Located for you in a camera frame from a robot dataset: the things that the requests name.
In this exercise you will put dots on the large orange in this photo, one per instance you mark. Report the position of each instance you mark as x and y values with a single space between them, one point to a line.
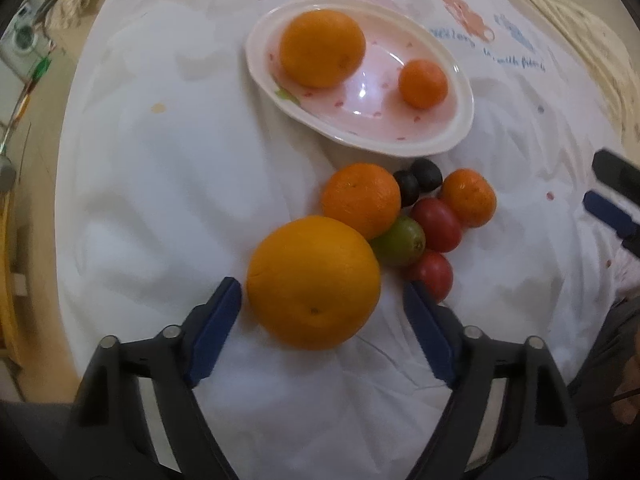
312 282
322 47

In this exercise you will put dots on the small mandarin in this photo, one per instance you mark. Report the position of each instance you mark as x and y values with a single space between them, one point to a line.
468 197
422 83

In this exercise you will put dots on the white printed tablecloth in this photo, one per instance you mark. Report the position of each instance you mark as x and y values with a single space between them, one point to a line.
150 185

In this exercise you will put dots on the medium orange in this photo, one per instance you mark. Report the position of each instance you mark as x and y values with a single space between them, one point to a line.
360 200

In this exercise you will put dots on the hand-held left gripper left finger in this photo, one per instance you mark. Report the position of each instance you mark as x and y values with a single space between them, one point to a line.
216 330

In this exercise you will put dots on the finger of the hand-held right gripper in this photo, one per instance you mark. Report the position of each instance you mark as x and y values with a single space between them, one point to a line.
617 170
607 212

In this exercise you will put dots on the red cherry tomato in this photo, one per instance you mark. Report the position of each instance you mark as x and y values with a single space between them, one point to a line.
437 225
432 275

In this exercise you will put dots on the white washing machine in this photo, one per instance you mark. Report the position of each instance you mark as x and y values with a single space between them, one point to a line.
22 35

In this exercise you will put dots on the pink oval plate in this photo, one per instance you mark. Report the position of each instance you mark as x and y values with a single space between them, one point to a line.
380 115

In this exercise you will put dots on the dark round fruit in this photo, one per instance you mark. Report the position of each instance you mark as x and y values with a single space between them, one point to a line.
427 175
407 187

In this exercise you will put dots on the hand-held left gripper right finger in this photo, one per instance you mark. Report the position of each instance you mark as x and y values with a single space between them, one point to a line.
429 335

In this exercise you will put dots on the green round fruit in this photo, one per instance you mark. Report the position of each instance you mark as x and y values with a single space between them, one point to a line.
400 242

